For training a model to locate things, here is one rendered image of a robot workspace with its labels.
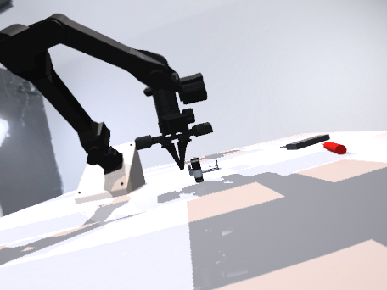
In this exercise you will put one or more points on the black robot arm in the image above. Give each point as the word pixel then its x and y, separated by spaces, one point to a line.
pixel 23 51

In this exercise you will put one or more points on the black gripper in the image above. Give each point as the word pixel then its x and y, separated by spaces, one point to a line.
pixel 166 142

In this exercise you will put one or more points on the red cylinder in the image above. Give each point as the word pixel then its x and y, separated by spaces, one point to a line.
pixel 335 147

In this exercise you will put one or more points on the black rectangular bar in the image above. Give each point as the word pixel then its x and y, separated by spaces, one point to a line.
pixel 307 142

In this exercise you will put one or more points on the black and silver battery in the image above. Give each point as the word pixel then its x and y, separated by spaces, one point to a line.
pixel 197 172

